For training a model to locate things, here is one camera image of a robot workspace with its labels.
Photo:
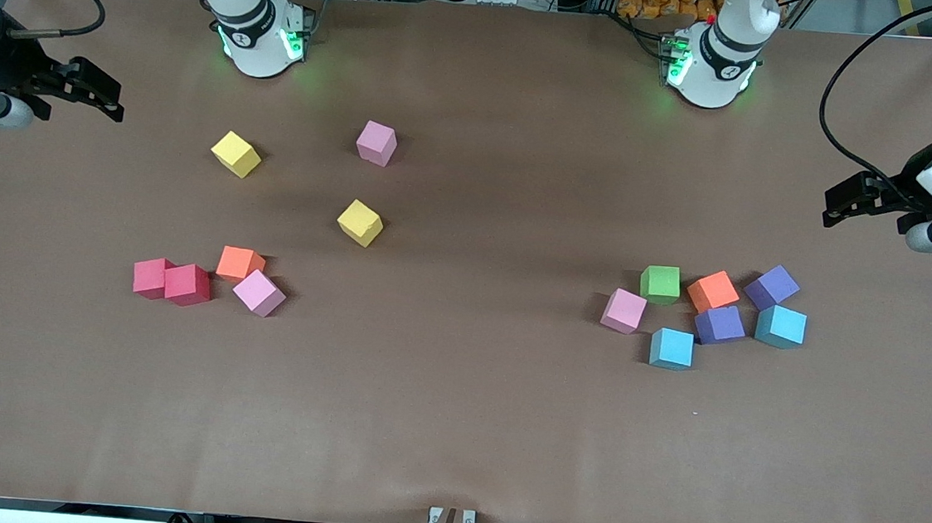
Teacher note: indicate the green foam cube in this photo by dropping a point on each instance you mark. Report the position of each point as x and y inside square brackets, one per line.
[660, 283]

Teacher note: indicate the light blue foam cube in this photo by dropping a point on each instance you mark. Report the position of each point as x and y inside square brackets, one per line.
[671, 348]

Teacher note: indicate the light red foam cube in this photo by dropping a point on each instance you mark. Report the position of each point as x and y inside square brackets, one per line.
[149, 278]

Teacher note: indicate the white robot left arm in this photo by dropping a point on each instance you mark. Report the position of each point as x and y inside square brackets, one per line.
[710, 69]

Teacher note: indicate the pink foam cube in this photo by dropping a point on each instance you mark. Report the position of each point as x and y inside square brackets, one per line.
[259, 292]
[376, 142]
[623, 310]

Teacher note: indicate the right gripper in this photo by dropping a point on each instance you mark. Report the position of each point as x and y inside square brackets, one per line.
[9, 62]

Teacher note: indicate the teal foam cube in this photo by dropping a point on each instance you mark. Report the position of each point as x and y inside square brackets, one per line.
[781, 326]

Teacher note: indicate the purple foam cube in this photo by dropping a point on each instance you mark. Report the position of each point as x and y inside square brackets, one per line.
[772, 286]
[719, 324]

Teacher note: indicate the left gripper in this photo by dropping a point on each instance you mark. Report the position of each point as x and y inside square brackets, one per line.
[907, 187]

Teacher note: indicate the dark red foam cube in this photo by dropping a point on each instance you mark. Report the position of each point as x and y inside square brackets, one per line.
[187, 284]

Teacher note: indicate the yellow foam cube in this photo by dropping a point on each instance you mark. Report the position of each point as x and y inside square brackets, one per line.
[359, 221]
[235, 152]

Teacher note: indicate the orange foam cube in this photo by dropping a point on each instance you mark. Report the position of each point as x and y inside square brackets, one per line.
[238, 263]
[713, 291]

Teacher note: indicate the brown table cover sheet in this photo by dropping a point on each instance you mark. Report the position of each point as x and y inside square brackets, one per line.
[454, 418]

